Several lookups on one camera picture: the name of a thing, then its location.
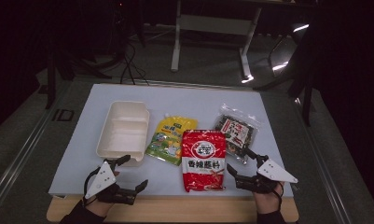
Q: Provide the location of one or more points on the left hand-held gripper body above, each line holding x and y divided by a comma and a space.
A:
101, 180

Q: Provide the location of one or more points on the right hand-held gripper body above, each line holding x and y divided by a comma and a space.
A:
274, 174

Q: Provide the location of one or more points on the white plastic lunch box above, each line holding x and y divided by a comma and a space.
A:
122, 133

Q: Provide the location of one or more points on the clear dried seaweed packet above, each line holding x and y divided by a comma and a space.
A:
236, 130

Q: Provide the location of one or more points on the person's left hand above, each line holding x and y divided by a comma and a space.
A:
99, 207

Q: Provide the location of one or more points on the person's right hand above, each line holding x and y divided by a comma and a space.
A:
267, 202

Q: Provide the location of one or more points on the red seasoning packet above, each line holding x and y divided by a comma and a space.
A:
203, 155

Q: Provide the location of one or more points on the wooden table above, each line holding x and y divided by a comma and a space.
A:
175, 208

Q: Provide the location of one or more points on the yellow green sauce pouch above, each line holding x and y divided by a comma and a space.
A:
167, 140

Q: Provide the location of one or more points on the dark office chair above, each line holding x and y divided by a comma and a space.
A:
301, 65

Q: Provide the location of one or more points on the grey metal rail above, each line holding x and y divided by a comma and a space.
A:
324, 168
23, 157

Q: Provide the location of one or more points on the black floor bracket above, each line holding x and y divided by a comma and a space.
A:
63, 115

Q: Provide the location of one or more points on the white metal table frame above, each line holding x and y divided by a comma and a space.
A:
212, 24

